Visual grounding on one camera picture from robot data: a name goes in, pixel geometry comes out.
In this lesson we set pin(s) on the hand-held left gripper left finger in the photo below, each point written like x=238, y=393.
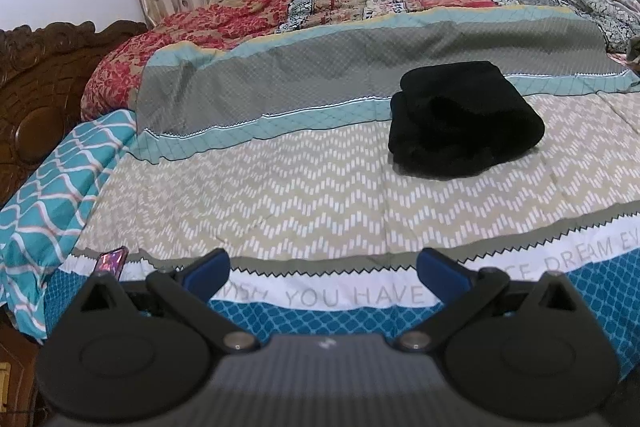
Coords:
x=206, y=274

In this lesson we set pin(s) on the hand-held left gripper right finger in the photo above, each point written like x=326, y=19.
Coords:
x=440, y=272

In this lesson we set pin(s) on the black pants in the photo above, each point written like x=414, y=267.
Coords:
x=460, y=127

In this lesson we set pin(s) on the smartphone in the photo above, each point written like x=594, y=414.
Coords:
x=111, y=261

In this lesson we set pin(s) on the zigzag patterned bed cover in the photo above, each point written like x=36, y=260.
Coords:
x=300, y=187

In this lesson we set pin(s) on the teal wave pattern pillow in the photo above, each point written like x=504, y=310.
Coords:
x=55, y=187

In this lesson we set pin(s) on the wooden nightstand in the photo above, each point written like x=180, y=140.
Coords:
x=17, y=372

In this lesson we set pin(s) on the carved wooden headboard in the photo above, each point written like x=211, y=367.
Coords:
x=45, y=107

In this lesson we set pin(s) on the red floral quilt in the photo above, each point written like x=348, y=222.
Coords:
x=225, y=22

